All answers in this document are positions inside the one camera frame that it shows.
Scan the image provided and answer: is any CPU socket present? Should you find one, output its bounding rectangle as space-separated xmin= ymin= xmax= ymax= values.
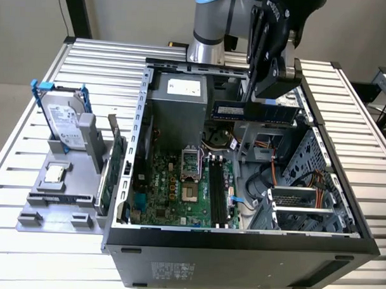
xmin=179 ymin=179 xmax=202 ymax=205

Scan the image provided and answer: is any metal disk bay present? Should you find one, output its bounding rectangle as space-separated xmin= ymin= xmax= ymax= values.
xmin=250 ymin=184 xmax=359 ymax=235

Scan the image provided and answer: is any black metal post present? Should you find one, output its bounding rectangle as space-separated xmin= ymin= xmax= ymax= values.
xmin=58 ymin=0 xmax=94 ymax=40

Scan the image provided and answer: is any orange data wire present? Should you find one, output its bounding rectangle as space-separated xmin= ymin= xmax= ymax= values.
xmin=268 ymin=146 xmax=280 ymax=188

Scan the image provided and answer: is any thin locking lever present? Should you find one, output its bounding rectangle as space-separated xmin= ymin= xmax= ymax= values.
xmin=196 ymin=146 xmax=203 ymax=179

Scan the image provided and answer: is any black heatsink fan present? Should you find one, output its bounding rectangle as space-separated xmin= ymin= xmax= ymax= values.
xmin=201 ymin=125 xmax=240 ymax=153

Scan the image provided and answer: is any black RAM slot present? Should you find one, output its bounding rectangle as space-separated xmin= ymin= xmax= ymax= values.
xmin=214 ymin=155 xmax=227 ymax=228
xmin=217 ymin=155 xmax=231 ymax=228
xmin=210 ymin=155 xmax=222 ymax=228
xmin=207 ymin=155 xmax=219 ymax=228

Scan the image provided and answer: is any green graphics card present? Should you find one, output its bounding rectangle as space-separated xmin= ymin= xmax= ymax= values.
xmin=93 ymin=112 xmax=128 ymax=217

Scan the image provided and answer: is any thick black wire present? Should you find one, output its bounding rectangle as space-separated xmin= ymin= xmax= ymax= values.
xmin=245 ymin=170 xmax=274 ymax=213

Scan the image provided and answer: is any metal socket cover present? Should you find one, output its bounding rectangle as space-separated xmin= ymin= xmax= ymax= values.
xmin=181 ymin=147 xmax=202 ymax=181

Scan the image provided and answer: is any grey parts rack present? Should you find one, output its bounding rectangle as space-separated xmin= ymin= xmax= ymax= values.
xmin=16 ymin=111 xmax=130 ymax=236

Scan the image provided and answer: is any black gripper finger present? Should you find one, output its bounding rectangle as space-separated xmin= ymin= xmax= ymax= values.
xmin=246 ymin=55 xmax=304 ymax=106
xmin=246 ymin=4 xmax=272 ymax=85

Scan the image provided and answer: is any grey power supply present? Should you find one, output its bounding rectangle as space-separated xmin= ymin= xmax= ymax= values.
xmin=144 ymin=71 xmax=209 ymax=152

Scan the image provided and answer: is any grey metal drive cage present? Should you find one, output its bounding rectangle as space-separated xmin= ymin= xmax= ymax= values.
xmin=235 ymin=76 xmax=309 ymax=164

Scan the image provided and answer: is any RAM stick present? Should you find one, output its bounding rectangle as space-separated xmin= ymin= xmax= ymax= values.
xmin=212 ymin=100 xmax=300 ymax=126
xmin=28 ymin=193 xmax=94 ymax=204

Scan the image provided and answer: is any black PC case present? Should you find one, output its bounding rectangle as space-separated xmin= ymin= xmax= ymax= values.
xmin=99 ymin=54 xmax=386 ymax=289

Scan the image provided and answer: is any hard disk in blue carrier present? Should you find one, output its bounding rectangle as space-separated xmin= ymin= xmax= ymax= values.
xmin=27 ymin=78 xmax=94 ymax=156

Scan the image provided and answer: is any silver CPU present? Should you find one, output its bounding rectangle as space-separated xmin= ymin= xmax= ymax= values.
xmin=42 ymin=164 xmax=67 ymax=184

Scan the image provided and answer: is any orange wire bundle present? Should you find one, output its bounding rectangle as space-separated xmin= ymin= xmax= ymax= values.
xmin=310 ymin=170 xmax=328 ymax=210

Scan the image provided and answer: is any green motherboard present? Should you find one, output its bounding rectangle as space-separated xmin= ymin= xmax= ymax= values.
xmin=128 ymin=142 xmax=244 ymax=230

